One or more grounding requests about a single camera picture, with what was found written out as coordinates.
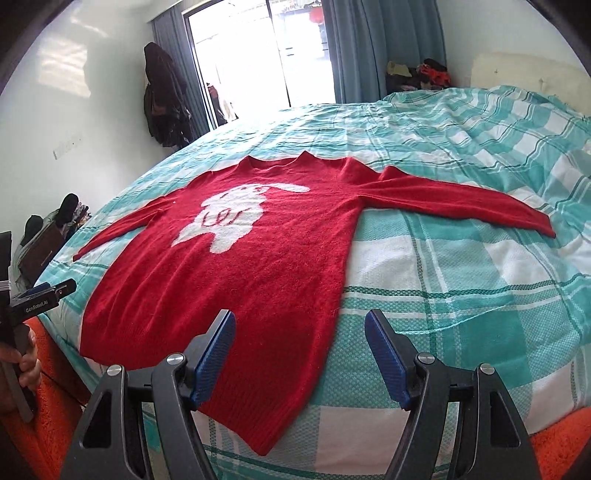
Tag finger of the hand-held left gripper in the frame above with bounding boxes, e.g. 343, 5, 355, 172
18, 279, 77, 306

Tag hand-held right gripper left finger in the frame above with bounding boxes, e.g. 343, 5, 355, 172
60, 309, 237, 480

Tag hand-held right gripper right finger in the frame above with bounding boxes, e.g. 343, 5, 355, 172
364, 309, 542, 480

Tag red sweater with white print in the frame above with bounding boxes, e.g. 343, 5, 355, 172
73, 154, 557, 457

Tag pile of clothes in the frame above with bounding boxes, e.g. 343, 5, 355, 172
385, 58, 452, 94

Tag person's left hand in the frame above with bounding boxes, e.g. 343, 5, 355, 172
0, 329, 43, 412

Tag brown box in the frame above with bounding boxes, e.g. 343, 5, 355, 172
17, 223, 66, 283

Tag dark socks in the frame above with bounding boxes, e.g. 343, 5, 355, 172
23, 193, 92, 241

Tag teal plaid bed blanket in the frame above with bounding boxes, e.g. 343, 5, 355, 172
34, 84, 591, 480

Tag orange fuzzy blanket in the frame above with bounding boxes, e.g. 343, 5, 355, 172
0, 318, 591, 480

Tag dark hanging coats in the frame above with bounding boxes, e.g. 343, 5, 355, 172
142, 41, 193, 148

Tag red cloth by door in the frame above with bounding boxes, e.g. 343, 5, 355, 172
205, 83, 239, 126

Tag blue curtain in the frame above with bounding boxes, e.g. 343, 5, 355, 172
321, 0, 447, 105
151, 7, 214, 149

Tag glass balcony door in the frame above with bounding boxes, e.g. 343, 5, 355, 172
182, 0, 336, 134

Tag cream headboard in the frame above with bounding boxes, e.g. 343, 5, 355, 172
471, 52, 590, 100

